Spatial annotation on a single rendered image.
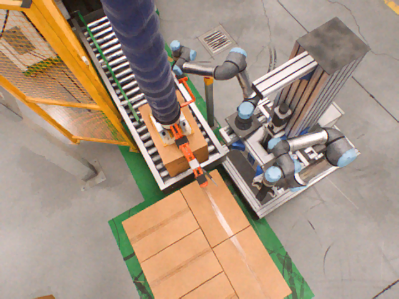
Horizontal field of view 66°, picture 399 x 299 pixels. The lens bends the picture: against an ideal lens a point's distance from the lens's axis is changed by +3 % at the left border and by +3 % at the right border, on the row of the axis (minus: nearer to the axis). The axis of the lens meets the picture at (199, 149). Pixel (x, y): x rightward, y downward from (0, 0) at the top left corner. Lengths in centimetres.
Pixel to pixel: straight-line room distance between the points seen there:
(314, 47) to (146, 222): 198
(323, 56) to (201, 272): 192
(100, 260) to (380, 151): 324
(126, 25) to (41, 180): 275
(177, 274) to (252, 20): 334
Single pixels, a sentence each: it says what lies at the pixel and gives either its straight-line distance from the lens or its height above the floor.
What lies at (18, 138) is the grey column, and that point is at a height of 125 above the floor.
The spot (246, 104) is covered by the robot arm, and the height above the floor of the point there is 127.
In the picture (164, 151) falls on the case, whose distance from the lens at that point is 251.
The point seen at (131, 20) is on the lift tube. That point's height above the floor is 224.
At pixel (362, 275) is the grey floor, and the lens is 354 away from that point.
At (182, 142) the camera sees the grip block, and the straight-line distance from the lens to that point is 235.
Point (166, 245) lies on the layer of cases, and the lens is 276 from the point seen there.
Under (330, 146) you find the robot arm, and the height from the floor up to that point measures 160.
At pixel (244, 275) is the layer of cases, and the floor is 54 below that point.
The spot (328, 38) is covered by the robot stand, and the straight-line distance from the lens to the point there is 170.
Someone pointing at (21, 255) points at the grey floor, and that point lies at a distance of 386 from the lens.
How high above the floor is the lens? 326
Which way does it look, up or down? 69 degrees down
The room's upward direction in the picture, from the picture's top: 10 degrees counter-clockwise
